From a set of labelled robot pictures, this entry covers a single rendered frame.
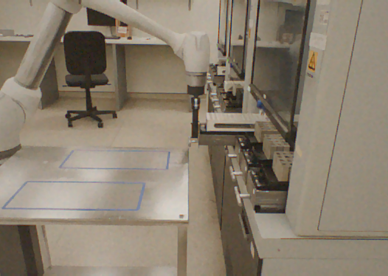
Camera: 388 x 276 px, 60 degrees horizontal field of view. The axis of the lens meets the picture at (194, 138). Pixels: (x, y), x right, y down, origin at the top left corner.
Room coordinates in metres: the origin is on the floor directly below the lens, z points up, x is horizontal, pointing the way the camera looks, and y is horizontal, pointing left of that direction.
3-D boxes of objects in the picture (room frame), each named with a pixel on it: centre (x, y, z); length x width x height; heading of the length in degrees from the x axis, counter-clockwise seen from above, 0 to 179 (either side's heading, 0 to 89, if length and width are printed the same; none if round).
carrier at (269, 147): (1.08, -0.27, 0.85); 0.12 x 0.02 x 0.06; 1
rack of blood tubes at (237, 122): (1.38, -0.20, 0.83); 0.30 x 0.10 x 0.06; 92
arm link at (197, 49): (1.39, 0.00, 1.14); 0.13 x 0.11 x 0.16; 6
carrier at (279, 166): (0.93, -0.27, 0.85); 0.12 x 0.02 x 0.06; 1
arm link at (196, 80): (1.38, 0.00, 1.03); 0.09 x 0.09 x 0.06
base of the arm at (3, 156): (1.24, 0.80, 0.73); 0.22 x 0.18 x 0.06; 2
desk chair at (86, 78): (3.80, 1.23, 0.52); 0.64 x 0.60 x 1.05; 22
